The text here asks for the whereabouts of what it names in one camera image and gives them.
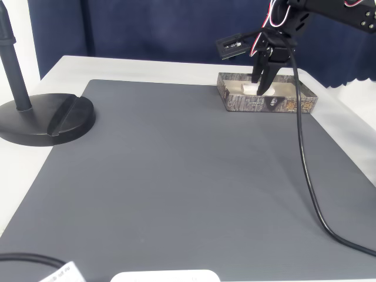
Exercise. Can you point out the printed cardboard box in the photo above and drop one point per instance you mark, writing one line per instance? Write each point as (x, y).
(249, 104)

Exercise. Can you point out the white rectangular block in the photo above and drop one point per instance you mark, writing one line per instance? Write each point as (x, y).
(249, 88)

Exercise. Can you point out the grey table mat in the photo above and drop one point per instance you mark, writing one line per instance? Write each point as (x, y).
(176, 176)

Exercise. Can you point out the black round-base camera stand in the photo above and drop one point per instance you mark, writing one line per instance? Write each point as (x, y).
(44, 117)

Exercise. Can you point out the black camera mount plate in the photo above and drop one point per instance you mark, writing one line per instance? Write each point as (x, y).
(232, 48)

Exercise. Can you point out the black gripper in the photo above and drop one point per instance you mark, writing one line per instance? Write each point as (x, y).
(274, 54)

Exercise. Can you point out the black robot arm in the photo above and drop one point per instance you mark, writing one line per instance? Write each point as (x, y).
(323, 8)

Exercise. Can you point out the dark blue curtain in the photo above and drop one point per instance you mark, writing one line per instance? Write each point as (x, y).
(147, 29)

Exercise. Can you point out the white rounded device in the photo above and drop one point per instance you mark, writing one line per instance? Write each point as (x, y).
(164, 276)

